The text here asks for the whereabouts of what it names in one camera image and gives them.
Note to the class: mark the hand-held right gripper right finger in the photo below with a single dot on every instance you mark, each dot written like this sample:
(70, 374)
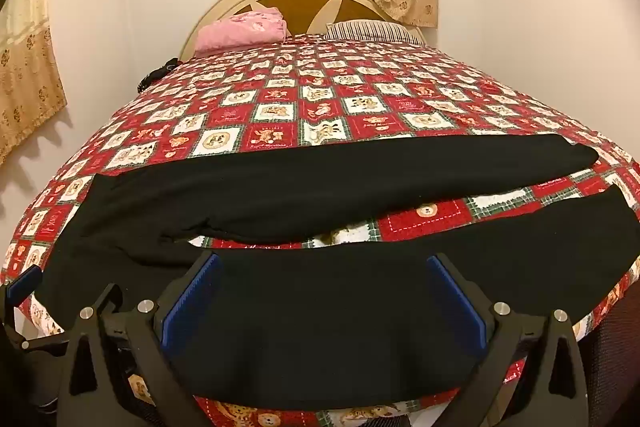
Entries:
(460, 302)

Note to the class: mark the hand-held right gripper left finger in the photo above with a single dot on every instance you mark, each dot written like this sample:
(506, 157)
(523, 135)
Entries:
(192, 302)

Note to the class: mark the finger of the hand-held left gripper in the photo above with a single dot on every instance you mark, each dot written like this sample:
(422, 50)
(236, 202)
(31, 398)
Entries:
(24, 284)

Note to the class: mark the black pants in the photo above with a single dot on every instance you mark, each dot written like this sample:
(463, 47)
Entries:
(325, 187)

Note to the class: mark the dark mesh chair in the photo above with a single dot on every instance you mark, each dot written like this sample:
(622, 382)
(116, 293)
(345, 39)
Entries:
(615, 357)

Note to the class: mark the black hairbrush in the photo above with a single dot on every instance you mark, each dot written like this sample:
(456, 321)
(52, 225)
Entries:
(157, 74)

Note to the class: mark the red printed patchwork bedspread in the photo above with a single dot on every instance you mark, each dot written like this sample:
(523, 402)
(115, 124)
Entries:
(320, 107)

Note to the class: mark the pink folded blanket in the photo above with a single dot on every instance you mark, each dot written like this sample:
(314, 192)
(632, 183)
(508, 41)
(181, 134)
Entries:
(240, 29)

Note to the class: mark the striped pillow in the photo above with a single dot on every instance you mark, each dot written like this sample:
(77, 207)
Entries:
(375, 31)

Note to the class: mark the cream wooden headboard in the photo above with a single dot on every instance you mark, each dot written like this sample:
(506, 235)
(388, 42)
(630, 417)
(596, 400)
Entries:
(300, 4)

